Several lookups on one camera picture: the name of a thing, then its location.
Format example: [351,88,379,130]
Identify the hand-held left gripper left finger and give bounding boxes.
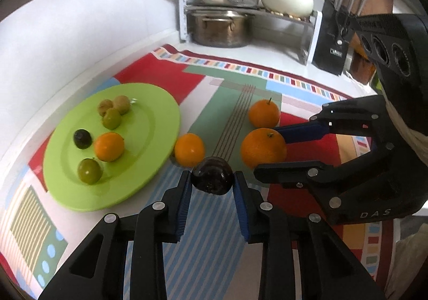
[38,169,194,300]

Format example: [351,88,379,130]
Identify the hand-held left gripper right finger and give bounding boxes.
[233,170,388,300]

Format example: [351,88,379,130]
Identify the green plate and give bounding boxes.
[43,83,181,212]

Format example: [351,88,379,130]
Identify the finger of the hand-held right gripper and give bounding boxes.
[274,96,396,154]
[253,160,339,189]

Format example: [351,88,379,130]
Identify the large orange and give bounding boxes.
[241,128,287,170]

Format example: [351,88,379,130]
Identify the dark purple plum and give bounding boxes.
[191,157,234,194]
[74,129,92,150]

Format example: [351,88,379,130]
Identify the small orange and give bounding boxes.
[94,132,125,163]
[174,133,205,168]

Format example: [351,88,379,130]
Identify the colourful patchwork table mat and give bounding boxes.
[0,46,402,300]

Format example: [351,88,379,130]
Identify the orange with stem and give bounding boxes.
[248,97,281,128]

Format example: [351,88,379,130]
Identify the metal dish rack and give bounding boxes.
[178,0,322,66]

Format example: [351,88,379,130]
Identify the black knife block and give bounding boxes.
[312,0,355,76]

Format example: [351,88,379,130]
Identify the steel stock pot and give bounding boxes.
[185,10,253,48]

